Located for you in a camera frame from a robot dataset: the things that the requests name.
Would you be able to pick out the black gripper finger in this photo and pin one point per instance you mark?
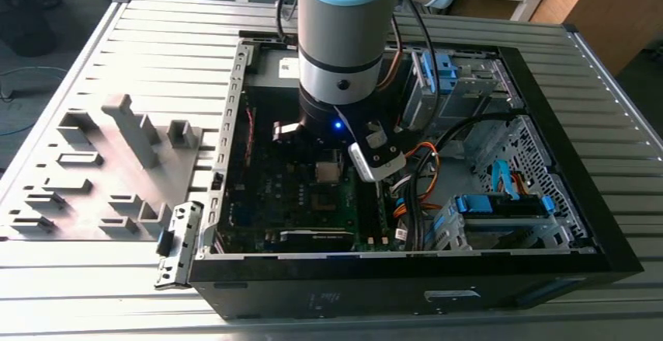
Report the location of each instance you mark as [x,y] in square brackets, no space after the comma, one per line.
[284,131]

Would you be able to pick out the silver CPU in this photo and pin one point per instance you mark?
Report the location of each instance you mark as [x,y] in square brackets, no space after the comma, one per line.
[329,172]

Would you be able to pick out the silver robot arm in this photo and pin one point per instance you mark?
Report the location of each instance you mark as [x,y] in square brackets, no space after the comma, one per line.
[346,26]

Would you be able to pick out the CPU socket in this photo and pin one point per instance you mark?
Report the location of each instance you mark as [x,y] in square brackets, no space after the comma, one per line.
[324,203]

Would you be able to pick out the grey power supply unit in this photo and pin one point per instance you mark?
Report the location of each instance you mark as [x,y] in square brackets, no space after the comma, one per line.
[264,69]

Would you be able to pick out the green motherboard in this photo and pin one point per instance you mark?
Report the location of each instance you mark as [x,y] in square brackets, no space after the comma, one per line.
[289,209]

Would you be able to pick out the black RAM slot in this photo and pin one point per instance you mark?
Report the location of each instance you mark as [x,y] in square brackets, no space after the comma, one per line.
[373,216]
[360,216]
[366,216]

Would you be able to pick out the grey metal drive cage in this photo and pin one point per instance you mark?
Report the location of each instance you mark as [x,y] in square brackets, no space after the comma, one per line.
[465,100]

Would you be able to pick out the blue plastic bay latch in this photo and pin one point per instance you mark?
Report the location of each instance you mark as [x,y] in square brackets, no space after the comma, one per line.
[445,65]

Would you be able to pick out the black graphics card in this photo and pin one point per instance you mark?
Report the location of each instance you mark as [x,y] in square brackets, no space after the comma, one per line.
[316,240]

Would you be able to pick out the white barcode tag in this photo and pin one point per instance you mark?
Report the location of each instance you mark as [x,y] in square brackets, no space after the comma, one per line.
[401,235]

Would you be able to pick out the grey parts rack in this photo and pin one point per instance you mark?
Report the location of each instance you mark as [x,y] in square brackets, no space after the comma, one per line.
[129,185]

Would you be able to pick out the hard disk in blue carrier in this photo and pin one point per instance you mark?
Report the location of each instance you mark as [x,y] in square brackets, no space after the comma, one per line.
[512,207]

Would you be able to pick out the black PC case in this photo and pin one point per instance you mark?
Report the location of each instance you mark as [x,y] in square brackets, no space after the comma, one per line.
[362,286]

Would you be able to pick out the grey metal disk bay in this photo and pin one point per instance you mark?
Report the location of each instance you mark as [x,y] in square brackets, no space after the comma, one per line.
[517,226]

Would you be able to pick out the black waste bin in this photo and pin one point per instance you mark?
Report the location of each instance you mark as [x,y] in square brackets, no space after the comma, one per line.
[30,34]

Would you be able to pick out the wooden cabinet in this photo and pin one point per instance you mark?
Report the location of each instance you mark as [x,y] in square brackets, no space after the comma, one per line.
[611,7]

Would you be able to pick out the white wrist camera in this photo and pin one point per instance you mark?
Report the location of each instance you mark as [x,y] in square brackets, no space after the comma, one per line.
[380,166]

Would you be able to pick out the grey hinged slot bracket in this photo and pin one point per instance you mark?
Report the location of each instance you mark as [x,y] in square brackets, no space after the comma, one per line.
[181,248]

